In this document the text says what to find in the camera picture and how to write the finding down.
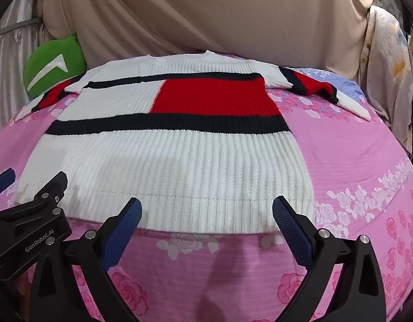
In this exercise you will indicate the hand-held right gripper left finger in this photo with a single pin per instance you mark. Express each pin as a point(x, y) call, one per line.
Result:
point(126, 229)

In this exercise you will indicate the white red black knit sweater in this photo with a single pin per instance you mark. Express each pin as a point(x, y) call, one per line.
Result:
point(179, 161)

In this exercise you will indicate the silver satin curtain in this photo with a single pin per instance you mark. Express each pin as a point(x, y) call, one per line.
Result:
point(11, 57)

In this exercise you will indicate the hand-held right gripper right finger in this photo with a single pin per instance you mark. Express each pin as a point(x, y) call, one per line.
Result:
point(289, 229)

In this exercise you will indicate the pale floral hanging cloth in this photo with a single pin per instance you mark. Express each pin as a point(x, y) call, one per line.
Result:
point(387, 67)

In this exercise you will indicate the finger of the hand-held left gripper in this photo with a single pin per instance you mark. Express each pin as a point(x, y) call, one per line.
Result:
point(55, 187)
point(1, 180)

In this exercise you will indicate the pink floral bed sheet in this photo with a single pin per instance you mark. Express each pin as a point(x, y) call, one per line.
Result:
point(344, 161)

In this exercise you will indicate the beige curtain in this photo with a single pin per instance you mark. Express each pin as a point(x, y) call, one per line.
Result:
point(199, 13)

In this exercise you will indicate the green plush pillow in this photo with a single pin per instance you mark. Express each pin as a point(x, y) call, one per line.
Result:
point(48, 63)

